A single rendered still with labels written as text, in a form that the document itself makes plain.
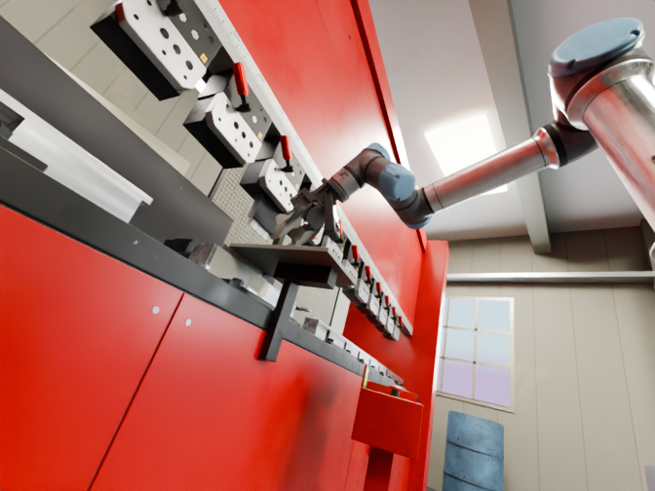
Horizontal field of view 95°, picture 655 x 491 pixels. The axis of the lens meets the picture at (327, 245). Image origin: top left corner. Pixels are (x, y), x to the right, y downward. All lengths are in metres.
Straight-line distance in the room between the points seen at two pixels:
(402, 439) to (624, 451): 3.90
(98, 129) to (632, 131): 1.23
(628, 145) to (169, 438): 0.76
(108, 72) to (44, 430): 2.74
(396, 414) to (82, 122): 1.19
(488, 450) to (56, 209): 3.95
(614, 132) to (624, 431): 4.22
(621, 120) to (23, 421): 0.80
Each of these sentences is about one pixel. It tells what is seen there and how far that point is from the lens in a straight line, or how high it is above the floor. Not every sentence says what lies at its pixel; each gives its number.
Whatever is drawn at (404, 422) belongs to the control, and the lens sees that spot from 0.88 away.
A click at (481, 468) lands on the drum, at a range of 4.02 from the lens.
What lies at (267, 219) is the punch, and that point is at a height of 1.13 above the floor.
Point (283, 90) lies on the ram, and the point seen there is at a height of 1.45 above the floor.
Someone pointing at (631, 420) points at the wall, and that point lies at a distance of 4.69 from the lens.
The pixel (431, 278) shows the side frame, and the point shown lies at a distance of 2.97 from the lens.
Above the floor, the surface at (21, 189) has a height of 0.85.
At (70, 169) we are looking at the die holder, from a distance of 0.57.
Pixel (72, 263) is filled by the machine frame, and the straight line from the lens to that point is 0.43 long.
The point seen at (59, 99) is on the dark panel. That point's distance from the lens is 1.18.
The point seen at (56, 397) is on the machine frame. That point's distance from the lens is 0.46.
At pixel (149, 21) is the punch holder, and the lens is 0.69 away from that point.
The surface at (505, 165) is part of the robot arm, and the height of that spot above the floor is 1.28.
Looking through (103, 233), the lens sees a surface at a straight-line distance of 0.44.
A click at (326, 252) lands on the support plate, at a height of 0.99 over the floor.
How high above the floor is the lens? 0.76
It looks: 25 degrees up
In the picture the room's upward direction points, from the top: 16 degrees clockwise
